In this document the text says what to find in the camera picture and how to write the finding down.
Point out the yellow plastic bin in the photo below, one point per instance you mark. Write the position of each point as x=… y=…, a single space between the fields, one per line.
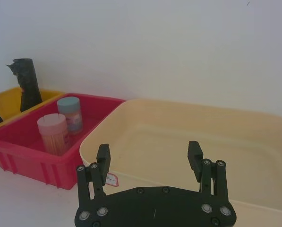
x=6 y=104

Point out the pink-lidded toothpick jar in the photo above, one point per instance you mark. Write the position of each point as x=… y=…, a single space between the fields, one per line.
x=53 y=137

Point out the white red-edged sticker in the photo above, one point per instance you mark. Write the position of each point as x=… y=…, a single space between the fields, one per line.
x=113 y=181

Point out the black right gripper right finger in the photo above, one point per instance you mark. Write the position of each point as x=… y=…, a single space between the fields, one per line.
x=195 y=160

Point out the blue-lidded plastic jar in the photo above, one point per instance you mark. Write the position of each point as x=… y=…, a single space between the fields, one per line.
x=71 y=113

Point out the cream plastic bin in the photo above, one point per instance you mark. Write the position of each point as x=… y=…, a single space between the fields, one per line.
x=178 y=132

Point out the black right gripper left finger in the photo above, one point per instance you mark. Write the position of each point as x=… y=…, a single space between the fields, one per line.
x=102 y=163

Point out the red plastic bin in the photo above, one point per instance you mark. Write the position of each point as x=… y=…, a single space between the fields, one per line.
x=25 y=160

